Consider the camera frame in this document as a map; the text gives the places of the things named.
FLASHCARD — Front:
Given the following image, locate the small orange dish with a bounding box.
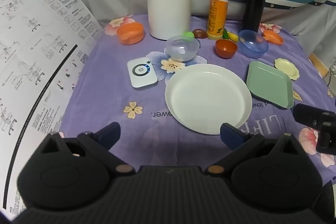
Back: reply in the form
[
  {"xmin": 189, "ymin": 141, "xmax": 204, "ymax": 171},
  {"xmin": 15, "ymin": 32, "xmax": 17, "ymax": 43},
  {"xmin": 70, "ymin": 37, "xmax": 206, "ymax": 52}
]
[{"xmin": 262, "ymin": 29, "xmax": 284, "ymax": 46}]

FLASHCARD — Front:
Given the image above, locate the clear plastic bowl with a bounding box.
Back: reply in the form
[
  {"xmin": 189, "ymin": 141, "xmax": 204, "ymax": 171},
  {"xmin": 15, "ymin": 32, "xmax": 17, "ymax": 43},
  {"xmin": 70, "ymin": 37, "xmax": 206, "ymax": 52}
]
[{"xmin": 164, "ymin": 35, "xmax": 200, "ymax": 62}]

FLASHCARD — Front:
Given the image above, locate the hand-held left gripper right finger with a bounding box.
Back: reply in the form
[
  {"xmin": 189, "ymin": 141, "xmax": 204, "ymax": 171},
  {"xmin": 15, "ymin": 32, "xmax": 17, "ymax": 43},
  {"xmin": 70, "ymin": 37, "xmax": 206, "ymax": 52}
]
[{"xmin": 206, "ymin": 123, "xmax": 302, "ymax": 174}]

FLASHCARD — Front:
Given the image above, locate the brown toy egg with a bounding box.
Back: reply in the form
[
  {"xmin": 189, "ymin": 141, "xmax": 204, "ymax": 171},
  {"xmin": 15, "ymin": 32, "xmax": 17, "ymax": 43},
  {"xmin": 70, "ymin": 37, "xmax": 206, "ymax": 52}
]
[{"xmin": 192, "ymin": 29, "xmax": 208, "ymax": 39}]

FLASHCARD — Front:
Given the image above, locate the yellow orange detergent bottle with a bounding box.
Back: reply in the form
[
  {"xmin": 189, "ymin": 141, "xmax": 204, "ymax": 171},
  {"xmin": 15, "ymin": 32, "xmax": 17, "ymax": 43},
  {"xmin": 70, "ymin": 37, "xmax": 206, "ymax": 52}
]
[{"xmin": 207, "ymin": 0, "xmax": 232, "ymax": 41}]

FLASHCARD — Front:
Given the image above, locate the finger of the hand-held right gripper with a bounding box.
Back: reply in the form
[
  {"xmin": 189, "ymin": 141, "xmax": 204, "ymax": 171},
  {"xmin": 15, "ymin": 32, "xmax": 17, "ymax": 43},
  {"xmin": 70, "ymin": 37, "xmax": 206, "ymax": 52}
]
[{"xmin": 293, "ymin": 104, "xmax": 336, "ymax": 153}]

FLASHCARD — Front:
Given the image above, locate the white square electronic device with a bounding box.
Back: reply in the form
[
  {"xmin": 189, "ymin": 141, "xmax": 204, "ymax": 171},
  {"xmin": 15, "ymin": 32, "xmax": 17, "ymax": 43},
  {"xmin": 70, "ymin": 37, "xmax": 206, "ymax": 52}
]
[{"xmin": 127, "ymin": 57, "xmax": 158, "ymax": 90}]

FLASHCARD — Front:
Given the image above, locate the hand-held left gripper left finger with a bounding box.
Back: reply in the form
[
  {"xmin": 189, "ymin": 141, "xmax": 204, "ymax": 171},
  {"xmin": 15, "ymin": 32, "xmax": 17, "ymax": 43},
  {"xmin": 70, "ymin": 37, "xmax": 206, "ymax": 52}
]
[{"xmin": 39, "ymin": 122, "xmax": 134, "ymax": 176}]

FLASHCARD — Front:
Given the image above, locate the red-brown small bowl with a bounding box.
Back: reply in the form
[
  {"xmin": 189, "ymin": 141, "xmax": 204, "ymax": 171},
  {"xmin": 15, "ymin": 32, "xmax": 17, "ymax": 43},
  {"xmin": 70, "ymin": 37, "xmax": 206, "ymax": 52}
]
[{"xmin": 215, "ymin": 39, "xmax": 238, "ymax": 59}]

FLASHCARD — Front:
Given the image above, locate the large white round plate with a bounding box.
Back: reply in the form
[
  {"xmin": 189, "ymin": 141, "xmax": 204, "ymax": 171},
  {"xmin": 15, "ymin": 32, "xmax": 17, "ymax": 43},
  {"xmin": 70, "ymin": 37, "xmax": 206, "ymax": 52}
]
[{"xmin": 165, "ymin": 64, "xmax": 253, "ymax": 135}]

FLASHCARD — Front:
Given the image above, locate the purple floral tablecloth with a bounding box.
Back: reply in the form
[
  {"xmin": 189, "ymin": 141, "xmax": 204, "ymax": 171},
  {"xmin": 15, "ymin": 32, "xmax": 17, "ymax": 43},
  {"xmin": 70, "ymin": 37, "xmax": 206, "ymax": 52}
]
[{"xmin": 59, "ymin": 14, "xmax": 336, "ymax": 188}]

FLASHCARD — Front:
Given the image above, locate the black thermos bottle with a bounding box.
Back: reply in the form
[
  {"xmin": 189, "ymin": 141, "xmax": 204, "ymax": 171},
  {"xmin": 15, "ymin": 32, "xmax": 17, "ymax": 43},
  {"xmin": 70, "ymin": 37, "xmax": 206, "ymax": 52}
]
[{"xmin": 241, "ymin": 0, "xmax": 269, "ymax": 33}]

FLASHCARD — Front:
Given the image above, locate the orange bowl with handle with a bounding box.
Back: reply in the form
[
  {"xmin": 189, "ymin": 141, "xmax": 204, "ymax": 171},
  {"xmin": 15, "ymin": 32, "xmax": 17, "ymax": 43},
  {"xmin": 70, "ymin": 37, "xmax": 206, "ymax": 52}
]
[{"xmin": 117, "ymin": 22, "xmax": 145, "ymax": 45}]

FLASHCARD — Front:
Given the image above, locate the blue translucent bowl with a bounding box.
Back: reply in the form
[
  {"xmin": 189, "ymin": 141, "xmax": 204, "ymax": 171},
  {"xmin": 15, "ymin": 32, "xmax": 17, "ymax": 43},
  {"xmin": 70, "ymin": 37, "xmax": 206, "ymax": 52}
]
[{"xmin": 238, "ymin": 30, "xmax": 269, "ymax": 58}]

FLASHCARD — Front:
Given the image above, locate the green square plate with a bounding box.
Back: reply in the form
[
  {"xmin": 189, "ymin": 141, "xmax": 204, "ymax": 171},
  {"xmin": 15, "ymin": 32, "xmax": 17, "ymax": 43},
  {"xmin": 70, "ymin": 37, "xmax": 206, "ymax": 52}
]
[{"xmin": 246, "ymin": 61, "xmax": 294, "ymax": 109}]

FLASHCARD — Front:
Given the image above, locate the small yellow scalloped plate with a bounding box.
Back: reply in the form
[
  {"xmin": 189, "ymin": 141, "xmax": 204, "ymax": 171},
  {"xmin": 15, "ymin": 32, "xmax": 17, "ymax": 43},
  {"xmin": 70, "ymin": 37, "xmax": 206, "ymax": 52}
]
[{"xmin": 274, "ymin": 58, "xmax": 300, "ymax": 81}]

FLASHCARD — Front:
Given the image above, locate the white instruction sheet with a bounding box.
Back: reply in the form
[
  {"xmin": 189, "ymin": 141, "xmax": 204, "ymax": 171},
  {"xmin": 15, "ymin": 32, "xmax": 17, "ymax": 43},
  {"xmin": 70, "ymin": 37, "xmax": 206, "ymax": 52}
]
[{"xmin": 0, "ymin": 0, "xmax": 105, "ymax": 222}]

